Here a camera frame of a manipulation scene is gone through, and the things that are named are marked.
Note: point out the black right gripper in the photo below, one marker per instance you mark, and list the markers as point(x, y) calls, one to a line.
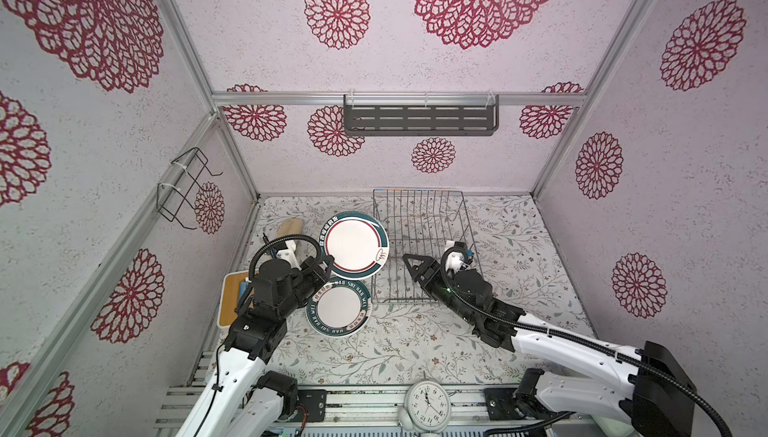
point(431, 268)

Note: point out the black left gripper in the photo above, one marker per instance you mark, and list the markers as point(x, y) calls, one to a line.
point(309, 266)

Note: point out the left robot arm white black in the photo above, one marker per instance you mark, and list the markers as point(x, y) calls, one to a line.
point(244, 398)

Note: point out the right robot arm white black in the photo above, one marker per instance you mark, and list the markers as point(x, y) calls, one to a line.
point(646, 388)

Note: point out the white analog clock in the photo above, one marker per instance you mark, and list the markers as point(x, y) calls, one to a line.
point(426, 410)

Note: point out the silver wire dish rack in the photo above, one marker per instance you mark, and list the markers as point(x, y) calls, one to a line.
point(422, 222)

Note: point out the metal base rail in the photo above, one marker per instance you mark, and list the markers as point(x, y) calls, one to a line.
point(364, 410)

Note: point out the black wire wall holder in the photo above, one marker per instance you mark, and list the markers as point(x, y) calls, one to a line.
point(172, 198)

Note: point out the dark grey wall shelf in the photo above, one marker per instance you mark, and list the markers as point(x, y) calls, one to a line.
point(424, 120)

